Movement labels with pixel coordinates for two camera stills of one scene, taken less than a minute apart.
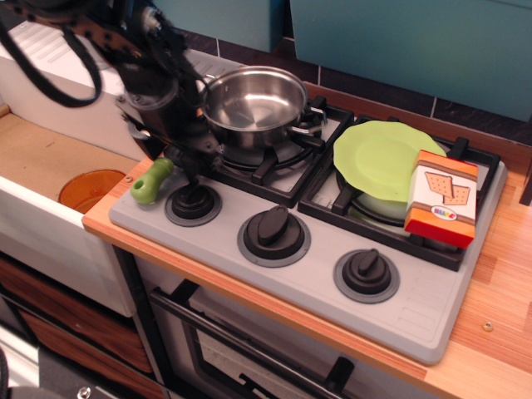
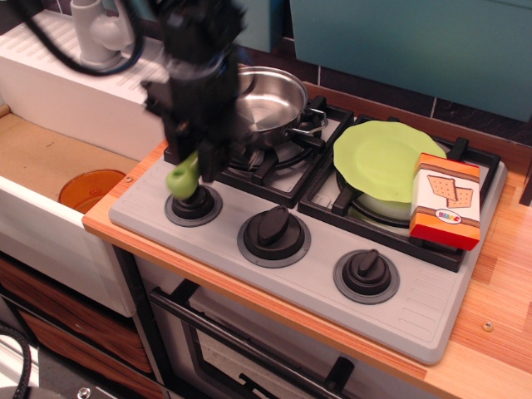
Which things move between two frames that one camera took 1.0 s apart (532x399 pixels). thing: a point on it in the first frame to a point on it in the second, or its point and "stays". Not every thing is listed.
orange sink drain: [82, 189] stays
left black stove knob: [193, 205] stays
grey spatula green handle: [145, 190] to [184, 179]
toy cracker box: [441, 199] stays
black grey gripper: [168, 110] to [198, 107]
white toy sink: [61, 146] stays
